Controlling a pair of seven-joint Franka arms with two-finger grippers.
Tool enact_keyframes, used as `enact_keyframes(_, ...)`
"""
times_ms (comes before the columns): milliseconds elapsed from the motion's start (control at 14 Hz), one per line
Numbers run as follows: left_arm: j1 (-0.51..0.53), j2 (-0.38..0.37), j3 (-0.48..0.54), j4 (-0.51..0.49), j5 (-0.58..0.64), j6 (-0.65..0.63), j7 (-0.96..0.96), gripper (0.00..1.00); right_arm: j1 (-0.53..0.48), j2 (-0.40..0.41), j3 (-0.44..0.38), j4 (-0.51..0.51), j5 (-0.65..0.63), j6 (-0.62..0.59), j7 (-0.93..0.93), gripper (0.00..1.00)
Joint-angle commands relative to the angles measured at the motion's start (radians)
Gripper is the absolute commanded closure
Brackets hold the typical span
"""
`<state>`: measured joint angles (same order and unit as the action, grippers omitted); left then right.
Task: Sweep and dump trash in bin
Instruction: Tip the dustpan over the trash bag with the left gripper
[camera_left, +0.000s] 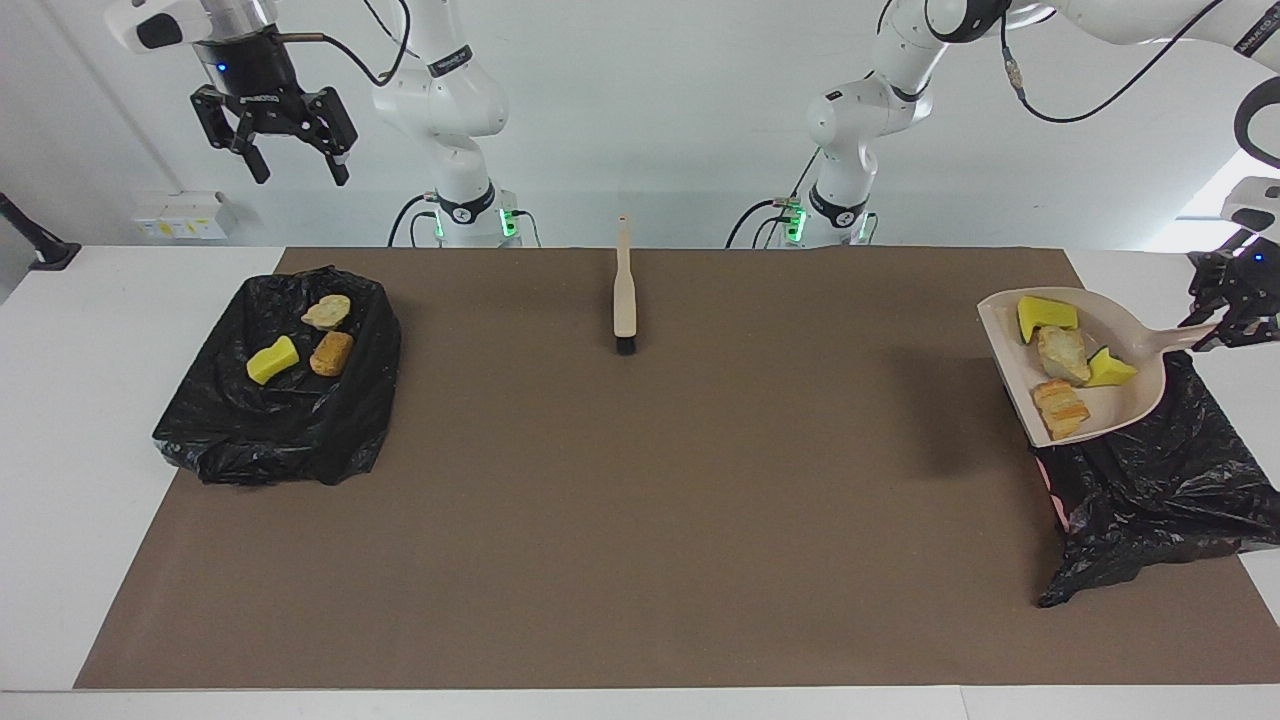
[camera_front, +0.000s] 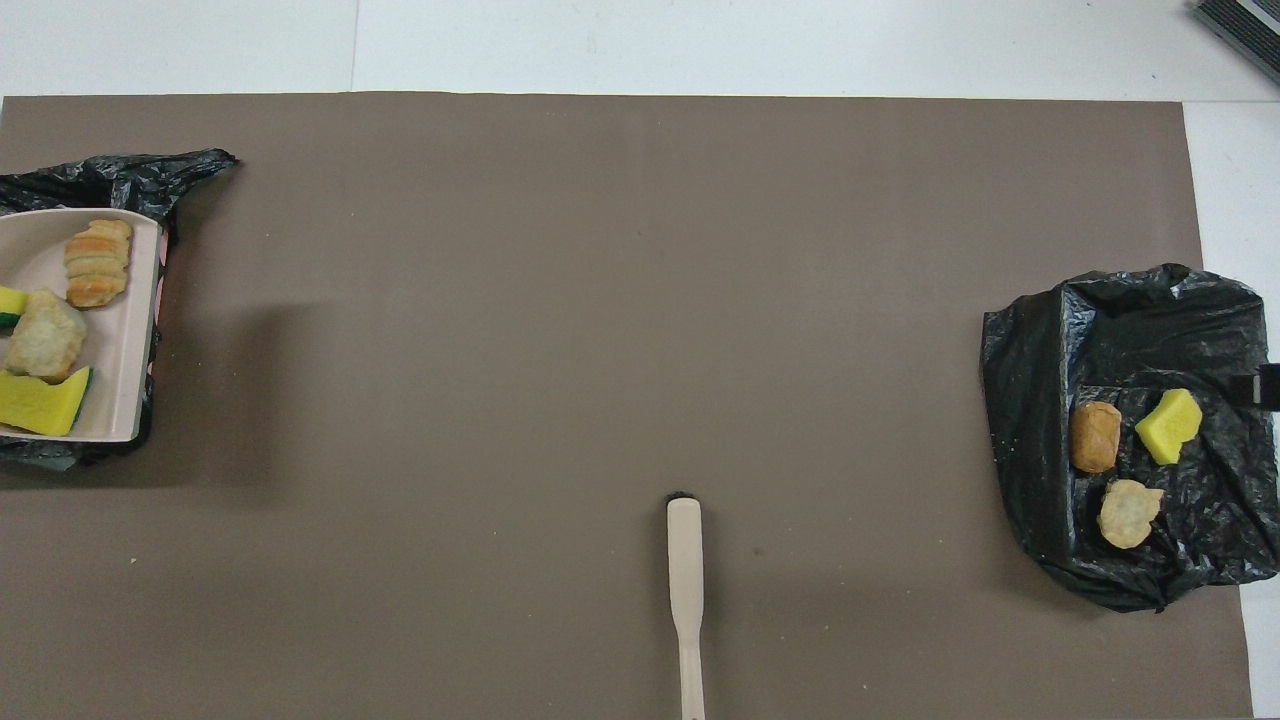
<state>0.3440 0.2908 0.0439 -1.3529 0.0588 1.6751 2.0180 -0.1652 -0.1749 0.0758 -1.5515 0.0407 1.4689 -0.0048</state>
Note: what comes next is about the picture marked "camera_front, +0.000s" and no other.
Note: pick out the beige brush with black bristles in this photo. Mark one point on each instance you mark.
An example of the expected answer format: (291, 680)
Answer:
(685, 570)

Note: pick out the brown potato-shaped bread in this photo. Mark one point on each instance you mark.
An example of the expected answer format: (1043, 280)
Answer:
(1096, 438)

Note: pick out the stubby striped croissant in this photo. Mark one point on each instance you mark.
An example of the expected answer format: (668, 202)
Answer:
(1130, 514)

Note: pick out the beige plastic dustpan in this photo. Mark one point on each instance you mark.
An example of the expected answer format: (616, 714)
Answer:
(120, 340)

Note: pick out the yellow sponge chunk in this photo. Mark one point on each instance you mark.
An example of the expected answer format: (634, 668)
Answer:
(1168, 428)

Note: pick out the pointed striped croissant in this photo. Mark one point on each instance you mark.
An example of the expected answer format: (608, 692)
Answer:
(98, 265)

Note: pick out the pale biscuit piece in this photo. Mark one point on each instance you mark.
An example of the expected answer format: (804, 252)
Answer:
(45, 338)

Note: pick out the notched yellow sponge piece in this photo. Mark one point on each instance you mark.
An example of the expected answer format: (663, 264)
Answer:
(40, 402)

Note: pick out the yellow sponge with green base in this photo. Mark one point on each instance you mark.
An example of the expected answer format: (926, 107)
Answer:
(10, 303)

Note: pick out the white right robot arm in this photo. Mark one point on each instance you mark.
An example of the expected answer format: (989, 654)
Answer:
(1262, 386)

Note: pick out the black plastic trash bag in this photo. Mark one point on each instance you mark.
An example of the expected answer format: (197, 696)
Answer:
(1040, 420)
(150, 175)

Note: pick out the pink bin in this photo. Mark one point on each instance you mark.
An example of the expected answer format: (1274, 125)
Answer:
(166, 252)

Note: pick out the brown paper table mat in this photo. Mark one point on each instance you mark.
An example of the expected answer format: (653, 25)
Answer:
(600, 300)

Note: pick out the dark ribbed device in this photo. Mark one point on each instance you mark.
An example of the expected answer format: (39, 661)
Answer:
(1250, 30)

